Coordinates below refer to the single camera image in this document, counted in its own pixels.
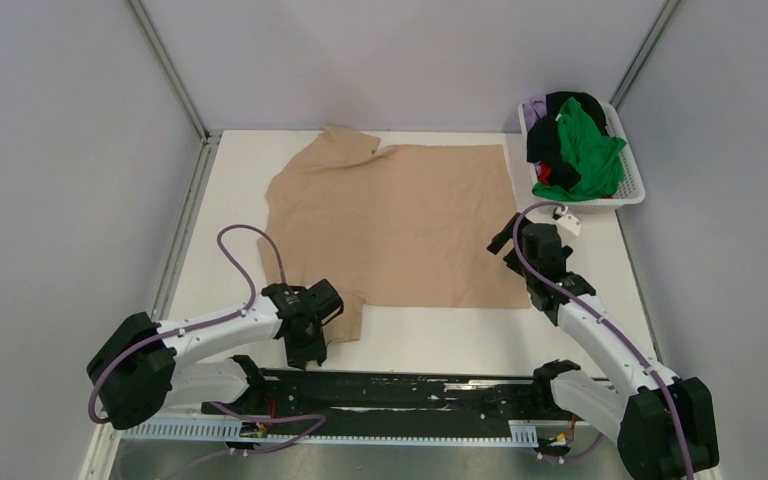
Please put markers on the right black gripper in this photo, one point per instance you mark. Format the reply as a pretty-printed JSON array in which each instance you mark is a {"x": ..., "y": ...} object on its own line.
[{"x": 500, "y": 240}]

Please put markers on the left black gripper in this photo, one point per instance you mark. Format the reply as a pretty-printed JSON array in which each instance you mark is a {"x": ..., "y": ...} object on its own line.
[{"x": 297, "y": 357}]

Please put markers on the beige t shirt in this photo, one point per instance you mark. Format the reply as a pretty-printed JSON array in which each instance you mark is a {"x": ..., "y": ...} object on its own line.
[{"x": 392, "y": 226}]

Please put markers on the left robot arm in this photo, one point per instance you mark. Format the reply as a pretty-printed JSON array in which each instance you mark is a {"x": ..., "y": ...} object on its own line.
[{"x": 148, "y": 366}]

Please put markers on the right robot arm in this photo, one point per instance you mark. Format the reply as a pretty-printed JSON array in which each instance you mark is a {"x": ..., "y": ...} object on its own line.
[{"x": 663, "y": 425}]

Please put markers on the red garment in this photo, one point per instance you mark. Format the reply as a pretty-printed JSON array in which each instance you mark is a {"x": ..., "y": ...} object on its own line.
[{"x": 543, "y": 172}]

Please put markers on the black t shirt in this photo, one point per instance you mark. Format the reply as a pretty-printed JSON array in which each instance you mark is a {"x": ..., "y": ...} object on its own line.
[{"x": 543, "y": 142}]

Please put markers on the green t shirt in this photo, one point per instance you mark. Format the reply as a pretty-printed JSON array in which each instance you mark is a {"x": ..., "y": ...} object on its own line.
[{"x": 596, "y": 157}]

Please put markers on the lavender t shirt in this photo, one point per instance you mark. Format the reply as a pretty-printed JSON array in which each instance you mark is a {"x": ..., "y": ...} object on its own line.
[{"x": 534, "y": 109}]

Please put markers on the white plastic basket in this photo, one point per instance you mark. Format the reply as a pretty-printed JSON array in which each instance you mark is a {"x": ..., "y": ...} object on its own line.
[{"x": 631, "y": 190}]

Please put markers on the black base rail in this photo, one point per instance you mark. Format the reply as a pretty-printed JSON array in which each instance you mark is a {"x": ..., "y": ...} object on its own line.
[{"x": 376, "y": 402}]

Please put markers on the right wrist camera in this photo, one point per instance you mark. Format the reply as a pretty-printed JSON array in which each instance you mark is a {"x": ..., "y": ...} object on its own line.
[{"x": 567, "y": 222}]

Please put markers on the white slotted cable duct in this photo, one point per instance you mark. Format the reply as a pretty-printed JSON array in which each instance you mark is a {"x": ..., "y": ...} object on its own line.
[{"x": 515, "y": 434}]

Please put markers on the aluminium frame post left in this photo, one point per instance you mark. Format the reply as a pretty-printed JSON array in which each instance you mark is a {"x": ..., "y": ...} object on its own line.
[{"x": 149, "y": 31}]

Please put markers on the aluminium frame post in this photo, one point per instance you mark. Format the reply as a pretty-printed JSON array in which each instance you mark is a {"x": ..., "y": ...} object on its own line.
[
  {"x": 655, "y": 33},
  {"x": 149, "y": 31}
]

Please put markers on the aluminium frame post right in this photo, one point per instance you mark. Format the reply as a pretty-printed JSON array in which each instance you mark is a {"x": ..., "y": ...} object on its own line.
[{"x": 655, "y": 33}]

